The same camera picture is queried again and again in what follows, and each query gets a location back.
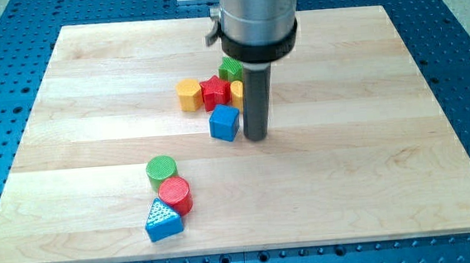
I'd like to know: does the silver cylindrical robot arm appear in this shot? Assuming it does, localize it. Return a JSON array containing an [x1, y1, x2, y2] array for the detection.
[[219, 0, 297, 46]]

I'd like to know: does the blue cube block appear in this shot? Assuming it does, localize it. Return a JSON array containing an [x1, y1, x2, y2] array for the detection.
[[209, 104, 240, 141]]

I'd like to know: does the red star block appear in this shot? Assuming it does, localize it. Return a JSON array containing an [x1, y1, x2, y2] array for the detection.
[[199, 75, 231, 112]]

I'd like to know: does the yellow block behind rod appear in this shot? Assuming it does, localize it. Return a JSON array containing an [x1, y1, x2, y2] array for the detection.
[[229, 80, 244, 112]]

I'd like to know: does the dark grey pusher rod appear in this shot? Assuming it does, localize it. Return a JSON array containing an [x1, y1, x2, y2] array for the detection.
[[242, 62, 271, 141]]

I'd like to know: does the yellow hexagon block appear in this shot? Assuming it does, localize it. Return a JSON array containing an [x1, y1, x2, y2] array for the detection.
[[175, 79, 203, 112]]

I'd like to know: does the green star block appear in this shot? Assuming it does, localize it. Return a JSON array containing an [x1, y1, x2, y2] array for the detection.
[[218, 56, 243, 82]]

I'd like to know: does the green cylinder block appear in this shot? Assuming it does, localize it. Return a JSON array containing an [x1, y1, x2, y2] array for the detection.
[[146, 155, 178, 193]]

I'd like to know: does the red cylinder block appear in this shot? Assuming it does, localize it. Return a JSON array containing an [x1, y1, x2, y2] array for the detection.
[[158, 176, 194, 217]]

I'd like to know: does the light wooden board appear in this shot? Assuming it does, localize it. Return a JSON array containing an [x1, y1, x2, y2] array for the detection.
[[0, 7, 470, 263]]

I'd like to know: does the blue triangle block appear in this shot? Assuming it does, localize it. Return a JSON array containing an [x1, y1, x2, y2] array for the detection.
[[145, 198, 184, 242]]

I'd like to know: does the black clamp ring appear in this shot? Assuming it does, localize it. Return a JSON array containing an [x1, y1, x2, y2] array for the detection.
[[204, 15, 300, 67]]

